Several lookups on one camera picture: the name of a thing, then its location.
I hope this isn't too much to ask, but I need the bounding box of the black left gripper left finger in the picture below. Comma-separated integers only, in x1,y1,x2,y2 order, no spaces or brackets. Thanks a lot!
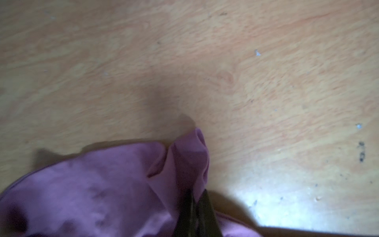
173,190,196,237

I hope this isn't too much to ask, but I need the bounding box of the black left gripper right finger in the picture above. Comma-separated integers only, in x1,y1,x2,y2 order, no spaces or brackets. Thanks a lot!
196,190,223,237

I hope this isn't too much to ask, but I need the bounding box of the magenta t-shirt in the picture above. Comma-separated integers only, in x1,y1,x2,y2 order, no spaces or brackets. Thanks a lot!
1,129,258,237

